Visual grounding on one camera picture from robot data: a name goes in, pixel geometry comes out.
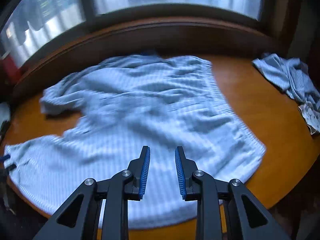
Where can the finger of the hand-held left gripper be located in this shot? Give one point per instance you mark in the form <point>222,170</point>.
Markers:
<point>5,158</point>
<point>11,166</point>

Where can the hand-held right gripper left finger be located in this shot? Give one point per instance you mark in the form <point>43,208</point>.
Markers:
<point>145,172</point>

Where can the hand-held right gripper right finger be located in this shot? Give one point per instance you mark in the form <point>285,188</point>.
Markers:
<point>180,175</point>

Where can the wide-striped pants with grey cuffs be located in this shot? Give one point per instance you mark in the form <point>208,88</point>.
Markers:
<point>150,105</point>

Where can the red box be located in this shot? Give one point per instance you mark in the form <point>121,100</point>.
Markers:
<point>8,70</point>

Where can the wooden window sill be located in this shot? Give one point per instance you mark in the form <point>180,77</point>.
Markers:
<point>150,37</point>

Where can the white star-print cloth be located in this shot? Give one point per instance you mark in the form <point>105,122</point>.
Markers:
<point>311,116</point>

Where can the narrow-striped garment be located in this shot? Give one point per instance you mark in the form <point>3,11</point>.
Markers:
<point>287,77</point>

